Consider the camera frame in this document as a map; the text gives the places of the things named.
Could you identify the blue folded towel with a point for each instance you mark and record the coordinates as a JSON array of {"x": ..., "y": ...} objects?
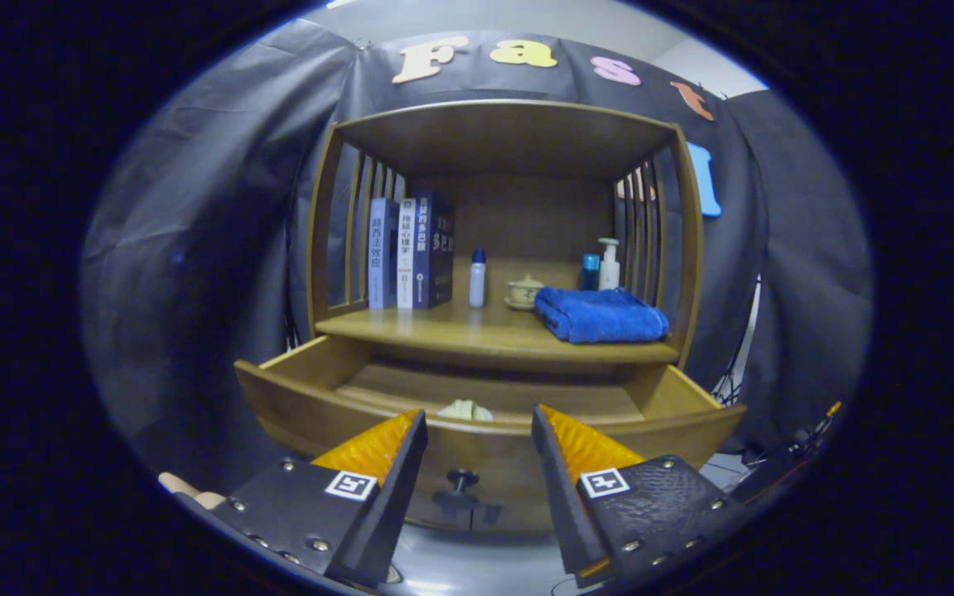
[{"x": 601, "y": 316}]

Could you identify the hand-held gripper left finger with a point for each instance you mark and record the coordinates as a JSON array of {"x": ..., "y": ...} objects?
[{"x": 394, "y": 497}]

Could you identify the teal bottle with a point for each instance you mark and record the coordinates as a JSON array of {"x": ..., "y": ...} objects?
[{"x": 590, "y": 273}]

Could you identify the black tripod stand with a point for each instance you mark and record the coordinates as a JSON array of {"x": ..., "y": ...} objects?
[{"x": 725, "y": 389}]

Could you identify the wooden countertop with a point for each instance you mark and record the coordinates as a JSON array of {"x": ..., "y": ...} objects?
[{"x": 460, "y": 331}]

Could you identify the cream brush white pad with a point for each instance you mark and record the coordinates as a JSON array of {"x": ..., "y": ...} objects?
[{"x": 464, "y": 410}]

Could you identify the white bottle blue cap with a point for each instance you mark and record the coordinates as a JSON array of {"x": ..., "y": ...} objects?
[{"x": 478, "y": 285}]

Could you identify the wooden drawer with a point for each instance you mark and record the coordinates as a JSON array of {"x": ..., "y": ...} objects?
[{"x": 493, "y": 451}]

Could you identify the black device orange tip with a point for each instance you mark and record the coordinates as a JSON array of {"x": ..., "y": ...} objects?
[{"x": 800, "y": 439}]

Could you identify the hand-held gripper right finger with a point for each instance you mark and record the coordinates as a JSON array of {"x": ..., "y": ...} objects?
[{"x": 564, "y": 497}]

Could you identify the light blue book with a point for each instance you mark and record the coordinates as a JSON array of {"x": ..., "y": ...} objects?
[{"x": 381, "y": 257}]

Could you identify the wooden cabinet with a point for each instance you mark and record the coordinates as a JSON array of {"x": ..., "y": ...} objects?
[{"x": 510, "y": 132}]

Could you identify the wooden cabinet door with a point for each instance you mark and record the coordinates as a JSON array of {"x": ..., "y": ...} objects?
[
  {"x": 423, "y": 520},
  {"x": 510, "y": 520}
]

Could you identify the white book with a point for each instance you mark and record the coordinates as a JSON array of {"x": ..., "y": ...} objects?
[{"x": 406, "y": 257}]

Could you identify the white pump bottle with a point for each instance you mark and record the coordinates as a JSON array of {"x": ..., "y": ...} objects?
[{"x": 609, "y": 271}]

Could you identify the dark blue book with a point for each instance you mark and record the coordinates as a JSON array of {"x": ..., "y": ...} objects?
[{"x": 436, "y": 252}]

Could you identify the beige lidded teacup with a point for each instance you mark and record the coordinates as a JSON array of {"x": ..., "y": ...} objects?
[{"x": 524, "y": 294}]

